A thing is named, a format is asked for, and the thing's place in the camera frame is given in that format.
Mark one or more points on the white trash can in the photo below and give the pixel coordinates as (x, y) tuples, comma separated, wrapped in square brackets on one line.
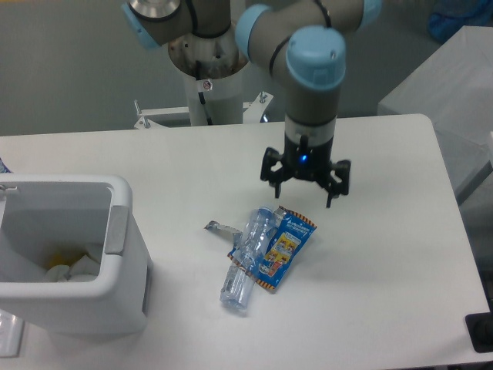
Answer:
[(42, 214)]

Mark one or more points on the black clamp at table edge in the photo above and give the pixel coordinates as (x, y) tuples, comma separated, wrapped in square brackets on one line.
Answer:
[(480, 331)]

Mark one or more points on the white pedestal base frame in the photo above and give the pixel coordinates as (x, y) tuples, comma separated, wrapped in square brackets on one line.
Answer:
[(253, 112)]

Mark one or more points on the crushed clear plastic bottle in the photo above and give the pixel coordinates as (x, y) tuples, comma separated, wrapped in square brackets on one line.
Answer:
[(246, 258)]

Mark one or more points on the blue bag in background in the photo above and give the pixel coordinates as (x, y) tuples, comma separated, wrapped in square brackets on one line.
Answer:
[(448, 17)]

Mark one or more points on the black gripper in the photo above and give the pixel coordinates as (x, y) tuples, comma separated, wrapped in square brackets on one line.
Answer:
[(306, 163)]

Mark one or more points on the silver foil strip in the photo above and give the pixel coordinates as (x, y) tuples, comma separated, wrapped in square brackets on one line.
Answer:
[(225, 232)]

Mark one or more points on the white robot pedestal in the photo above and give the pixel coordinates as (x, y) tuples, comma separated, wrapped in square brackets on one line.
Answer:
[(212, 76)]

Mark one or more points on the white covered side table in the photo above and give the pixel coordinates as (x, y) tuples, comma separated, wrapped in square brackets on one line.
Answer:
[(453, 88)]

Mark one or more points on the blue snack wrapper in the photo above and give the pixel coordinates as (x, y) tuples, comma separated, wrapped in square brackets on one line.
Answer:
[(293, 230)]

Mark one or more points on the blue patterned object at edge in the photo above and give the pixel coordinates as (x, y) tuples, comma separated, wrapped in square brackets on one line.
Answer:
[(3, 167)]

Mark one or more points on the white crumpled tissue trash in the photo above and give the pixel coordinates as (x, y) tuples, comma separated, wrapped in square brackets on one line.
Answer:
[(74, 266)]

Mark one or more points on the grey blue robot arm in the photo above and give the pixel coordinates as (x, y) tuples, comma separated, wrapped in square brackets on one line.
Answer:
[(301, 46)]

